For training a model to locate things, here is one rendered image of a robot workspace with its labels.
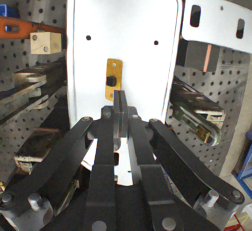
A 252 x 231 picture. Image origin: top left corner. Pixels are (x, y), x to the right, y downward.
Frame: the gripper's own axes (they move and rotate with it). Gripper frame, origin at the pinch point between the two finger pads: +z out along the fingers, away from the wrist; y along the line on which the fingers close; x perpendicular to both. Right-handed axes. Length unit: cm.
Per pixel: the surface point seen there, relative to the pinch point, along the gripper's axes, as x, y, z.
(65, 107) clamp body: -15.6, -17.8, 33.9
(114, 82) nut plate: 0.5, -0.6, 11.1
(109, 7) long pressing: 14.1, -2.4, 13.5
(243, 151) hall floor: -113, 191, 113
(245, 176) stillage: -150, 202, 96
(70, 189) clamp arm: -31.3, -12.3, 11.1
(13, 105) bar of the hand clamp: -0.7, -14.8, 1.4
